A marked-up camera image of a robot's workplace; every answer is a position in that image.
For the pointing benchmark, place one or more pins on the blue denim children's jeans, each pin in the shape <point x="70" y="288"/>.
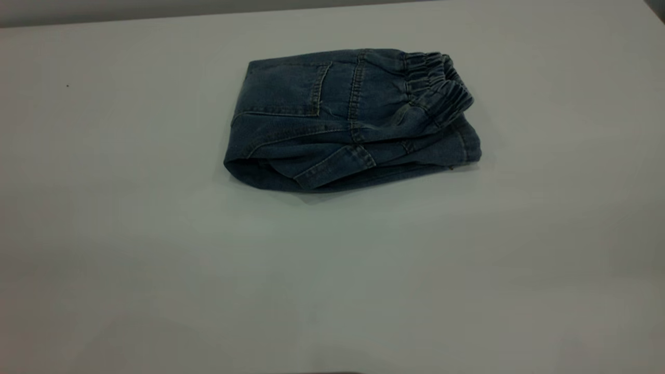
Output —
<point x="337" y="114"/>

